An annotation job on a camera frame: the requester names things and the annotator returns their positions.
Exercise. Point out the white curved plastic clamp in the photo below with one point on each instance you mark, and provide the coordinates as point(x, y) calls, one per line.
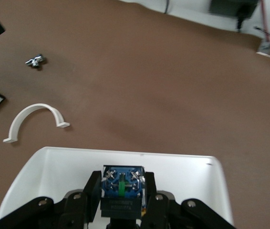
point(39, 106)

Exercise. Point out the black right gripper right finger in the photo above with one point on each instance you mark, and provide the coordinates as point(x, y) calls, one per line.
point(150, 190)

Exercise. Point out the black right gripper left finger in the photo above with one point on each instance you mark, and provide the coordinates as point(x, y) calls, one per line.
point(93, 190)

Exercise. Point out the small blue metal potentiometer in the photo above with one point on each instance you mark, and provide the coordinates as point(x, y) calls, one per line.
point(35, 61)

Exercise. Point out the dark grey power box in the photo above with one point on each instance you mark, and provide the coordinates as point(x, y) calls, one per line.
point(230, 7)

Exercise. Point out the yellow push button switch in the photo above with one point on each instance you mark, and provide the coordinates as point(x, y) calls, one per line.
point(123, 177)

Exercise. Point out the white plastic drawer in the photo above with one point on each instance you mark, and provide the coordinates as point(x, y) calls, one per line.
point(61, 167)

